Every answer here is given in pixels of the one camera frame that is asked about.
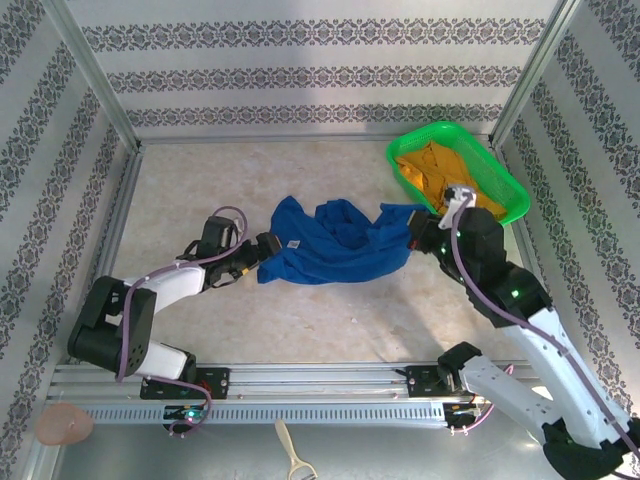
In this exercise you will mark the blue t-shirt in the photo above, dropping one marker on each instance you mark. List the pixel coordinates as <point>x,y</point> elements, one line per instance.
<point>340,255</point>

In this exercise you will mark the aluminium frame post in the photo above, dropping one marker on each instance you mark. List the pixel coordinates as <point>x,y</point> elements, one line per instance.
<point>532,75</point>
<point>97,75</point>

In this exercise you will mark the small circuit board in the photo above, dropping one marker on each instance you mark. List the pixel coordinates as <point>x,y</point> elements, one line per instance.
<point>465,410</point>
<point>187,413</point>

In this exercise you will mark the yellow cloth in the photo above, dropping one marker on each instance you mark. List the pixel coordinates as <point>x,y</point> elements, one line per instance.
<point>425,175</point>

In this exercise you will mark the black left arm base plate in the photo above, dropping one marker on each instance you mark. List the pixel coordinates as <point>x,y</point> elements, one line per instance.
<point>220,382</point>

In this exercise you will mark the aluminium frame rail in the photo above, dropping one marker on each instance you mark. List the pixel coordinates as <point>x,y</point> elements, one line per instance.
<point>300,138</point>
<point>125,200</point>

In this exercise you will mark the pink translucent cup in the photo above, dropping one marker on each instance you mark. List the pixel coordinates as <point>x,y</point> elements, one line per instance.
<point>62,425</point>

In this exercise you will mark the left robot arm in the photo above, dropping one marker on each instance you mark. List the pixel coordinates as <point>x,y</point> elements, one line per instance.
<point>175,282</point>

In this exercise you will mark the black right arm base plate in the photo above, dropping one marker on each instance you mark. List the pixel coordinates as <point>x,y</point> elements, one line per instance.
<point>420,382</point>

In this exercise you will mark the cream plastic peeler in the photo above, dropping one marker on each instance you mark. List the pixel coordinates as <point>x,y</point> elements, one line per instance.
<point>283,436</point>

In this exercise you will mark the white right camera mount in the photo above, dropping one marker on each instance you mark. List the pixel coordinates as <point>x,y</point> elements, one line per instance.
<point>445,217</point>

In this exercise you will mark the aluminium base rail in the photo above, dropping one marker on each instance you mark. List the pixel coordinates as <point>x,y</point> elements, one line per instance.
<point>320,380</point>

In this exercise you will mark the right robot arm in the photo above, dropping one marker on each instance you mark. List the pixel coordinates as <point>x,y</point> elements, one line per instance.
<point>500,395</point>

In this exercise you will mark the green plastic mesh basket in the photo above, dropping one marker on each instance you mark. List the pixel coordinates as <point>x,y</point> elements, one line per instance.
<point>500,175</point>

